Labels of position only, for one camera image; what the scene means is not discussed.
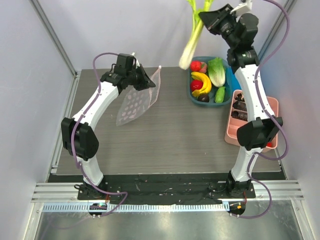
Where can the dark items in organizer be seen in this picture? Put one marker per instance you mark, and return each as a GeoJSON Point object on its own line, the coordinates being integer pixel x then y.
{"type": "Point", "coordinates": [240, 108]}

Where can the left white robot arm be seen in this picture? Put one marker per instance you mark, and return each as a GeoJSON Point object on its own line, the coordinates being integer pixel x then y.
{"type": "Point", "coordinates": [78, 132]}

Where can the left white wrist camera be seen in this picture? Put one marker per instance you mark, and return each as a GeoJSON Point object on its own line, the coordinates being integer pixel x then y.
{"type": "Point", "coordinates": [136, 62]}

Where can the peach apple toy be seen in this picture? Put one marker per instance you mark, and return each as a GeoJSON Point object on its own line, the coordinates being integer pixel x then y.
{"type": "Point", "coordinates": [203, 68]}

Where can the clear pink-dotted zip bag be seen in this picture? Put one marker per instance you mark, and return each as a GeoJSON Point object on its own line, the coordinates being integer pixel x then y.
{"type": "Point", "coordinates": [136, 103]}

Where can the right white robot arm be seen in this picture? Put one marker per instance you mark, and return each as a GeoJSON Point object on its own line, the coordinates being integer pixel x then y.
{"type": "Point", "coordinates": [262, 125]}

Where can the teal food tray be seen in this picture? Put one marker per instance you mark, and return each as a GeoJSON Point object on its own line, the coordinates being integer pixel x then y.
{"type": "Point", "coordinates": [228, 84]}

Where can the yellow banana bunch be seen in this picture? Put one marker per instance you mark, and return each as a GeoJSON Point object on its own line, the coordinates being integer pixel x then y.
{"type": "Point", "coordinates": [207, 85]}

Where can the red item in organizer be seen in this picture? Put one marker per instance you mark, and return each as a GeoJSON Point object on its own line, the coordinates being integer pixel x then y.
{"type": "Point", "coordinates": [269, 144]}

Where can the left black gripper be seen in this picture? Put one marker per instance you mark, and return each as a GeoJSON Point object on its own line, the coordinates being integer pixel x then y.
{"type": "Point", "coordinates": [146, 82]}

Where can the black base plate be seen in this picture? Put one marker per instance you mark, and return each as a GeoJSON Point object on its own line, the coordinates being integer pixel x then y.
{"type": "Point", "coordinates": [164, 189]}

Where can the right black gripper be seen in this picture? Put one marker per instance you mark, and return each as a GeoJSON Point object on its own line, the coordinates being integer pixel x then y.
{"type": "Point", "coordinates": [216, 22]}

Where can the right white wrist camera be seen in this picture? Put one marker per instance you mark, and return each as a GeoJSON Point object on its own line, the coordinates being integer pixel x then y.
{"type": "Point", "coordinates": [245, 6]}

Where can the green lettuce head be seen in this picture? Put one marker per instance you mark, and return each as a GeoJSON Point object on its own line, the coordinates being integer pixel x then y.
{"type": "Point", "coordinates": [216, 72]}

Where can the dark brown mushroom toy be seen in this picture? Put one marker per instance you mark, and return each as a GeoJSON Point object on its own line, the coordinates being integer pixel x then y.
{"type": "Point", "coordinates": [203, 98]}

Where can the green cucumber toy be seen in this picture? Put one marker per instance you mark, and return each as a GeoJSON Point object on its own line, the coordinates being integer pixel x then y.
{"type": "Point", "coordinates": [220, 94]}

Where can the red tomato toy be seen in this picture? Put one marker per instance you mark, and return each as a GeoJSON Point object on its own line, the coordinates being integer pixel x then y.
{"type": "Point", "coordinates": [196, 85]}

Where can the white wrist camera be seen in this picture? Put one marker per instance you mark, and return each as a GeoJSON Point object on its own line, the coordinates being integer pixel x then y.
{"type": "Point", "coordinates": [245, 6]}
{"type": "Point", "coordinates": [136, 62]}

